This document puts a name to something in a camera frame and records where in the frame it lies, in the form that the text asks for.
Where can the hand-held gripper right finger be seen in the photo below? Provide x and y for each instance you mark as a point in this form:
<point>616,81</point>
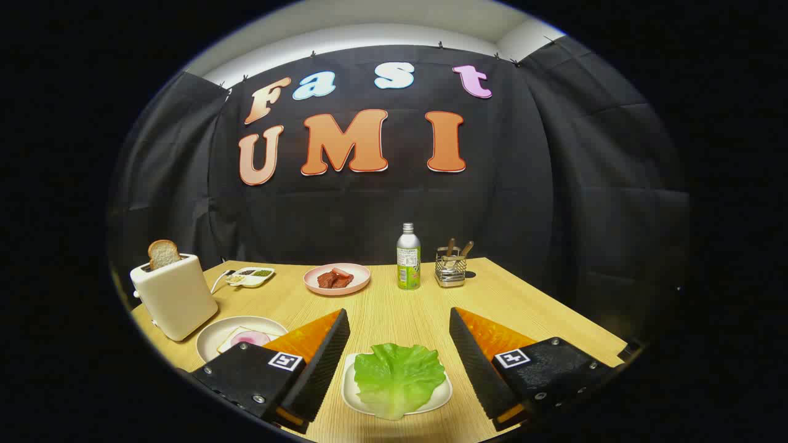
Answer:
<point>477,363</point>

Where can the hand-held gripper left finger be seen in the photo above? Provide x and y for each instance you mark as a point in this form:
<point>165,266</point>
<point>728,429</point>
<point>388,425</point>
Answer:
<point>323,360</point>

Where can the green lettuce leaf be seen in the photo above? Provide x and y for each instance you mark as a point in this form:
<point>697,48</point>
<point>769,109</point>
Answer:
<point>397,378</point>

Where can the toasted bread slice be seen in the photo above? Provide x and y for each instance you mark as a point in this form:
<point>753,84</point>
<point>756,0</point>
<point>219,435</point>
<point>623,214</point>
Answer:
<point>164,253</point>

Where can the small white rectangular plate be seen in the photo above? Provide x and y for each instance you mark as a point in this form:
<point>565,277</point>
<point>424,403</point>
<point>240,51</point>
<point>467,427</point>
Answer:
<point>349,387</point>

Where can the pink ham slice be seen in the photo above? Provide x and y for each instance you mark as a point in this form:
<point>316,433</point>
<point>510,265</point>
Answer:
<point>249,338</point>

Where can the dark red meat chunk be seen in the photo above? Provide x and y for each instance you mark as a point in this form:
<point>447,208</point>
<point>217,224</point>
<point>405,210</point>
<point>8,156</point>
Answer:
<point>329,280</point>

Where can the pink plate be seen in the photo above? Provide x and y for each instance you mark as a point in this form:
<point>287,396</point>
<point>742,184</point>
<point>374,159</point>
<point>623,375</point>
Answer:
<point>357,284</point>

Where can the red sausage slice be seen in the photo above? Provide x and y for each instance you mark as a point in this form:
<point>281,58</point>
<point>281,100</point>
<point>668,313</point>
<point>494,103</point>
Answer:
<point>341,271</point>

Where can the white sandwich bread slice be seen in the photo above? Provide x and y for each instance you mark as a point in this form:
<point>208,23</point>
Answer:
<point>226,340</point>

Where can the white divided condiment dish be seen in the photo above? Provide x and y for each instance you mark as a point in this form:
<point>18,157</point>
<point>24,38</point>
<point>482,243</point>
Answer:
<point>251,280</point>

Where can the round white plate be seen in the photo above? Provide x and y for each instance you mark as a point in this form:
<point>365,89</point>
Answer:
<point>212,338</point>

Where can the green label drink bottle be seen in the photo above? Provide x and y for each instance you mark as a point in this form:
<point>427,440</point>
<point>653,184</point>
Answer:
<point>408,264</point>

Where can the black backdrop cloth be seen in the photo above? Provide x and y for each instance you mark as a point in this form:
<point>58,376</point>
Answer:
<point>369,209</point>

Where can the white toaster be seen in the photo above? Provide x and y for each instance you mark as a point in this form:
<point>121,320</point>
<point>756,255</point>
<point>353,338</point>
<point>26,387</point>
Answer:
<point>175,301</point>

